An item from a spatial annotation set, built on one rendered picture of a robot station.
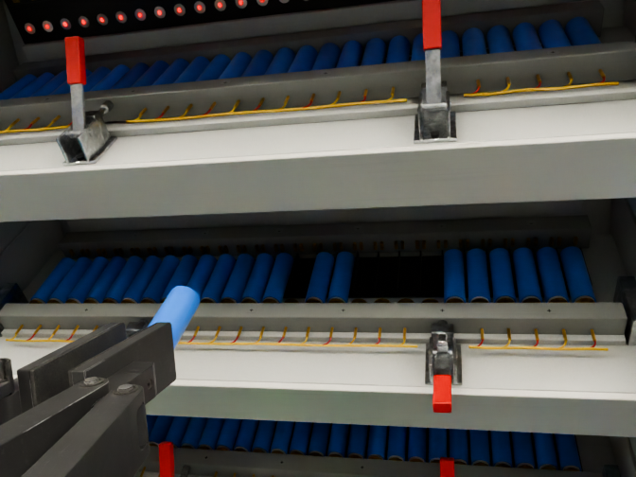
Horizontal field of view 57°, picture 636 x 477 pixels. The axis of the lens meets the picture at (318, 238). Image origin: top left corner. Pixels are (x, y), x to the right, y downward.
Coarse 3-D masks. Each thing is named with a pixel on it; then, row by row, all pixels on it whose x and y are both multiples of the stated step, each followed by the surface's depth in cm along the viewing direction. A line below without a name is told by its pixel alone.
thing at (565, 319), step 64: (0, 320) 56; (64, 320) 55; (128, 320) 53; (192, 320) 52; (256, 320) 50; (320, 320) 49; (384, 320) 48; (448, 320) 47; (512, 320) 46; (576, 320) 44
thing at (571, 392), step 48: (48, 240) 67; (624, 240) 51; (0, 288) 60; (624, 288) 46; (0, 336) 57; (192, 384) 48; (240, 384) 48; (288, 384) 47; (336, 384) 46; (384, 384) 45; (432, 384) 45; (480, 384) 44; (528, 384) 43; (576, 384) 43; (624, 384) 42; (528, 432) 45; (576, 432) 44; (624, 432) 43
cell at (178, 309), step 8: (176, 288) 33; (184, 288) 33; (168, 296) 33; (176, 296) 32; (184, 296) 32; (192, 296) 33; (168, 304) 32; (176, 304) 32; (184, 304) 32; (192, 304) 33; (160, 312) 31; (168, 312) 31; (176, 312) 31; (184, 312) 32; (192, 312) 33; (152, 320) 31; (160, 320) 31; (168, 320) 31; (176, 320) 31; (184, 320) 32; (176, 328) 31; (184, 328) 32; (176, 336) 31; (176, 344) 31
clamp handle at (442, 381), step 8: (440, 344) 43; (440, 352) 44; (448, 352) 44; (440, 360) 43; (448, 360) 43; (440, 368) 42; (448, 368) 42; (440, 376) 41; (448, 376) 41; (440, 384) 40; (448, 384) 40; (440, 392) 39; (448, 392) 39; (440, 400) 38; (448, 400) 38; (440, 408) 38; (448, 408) 38
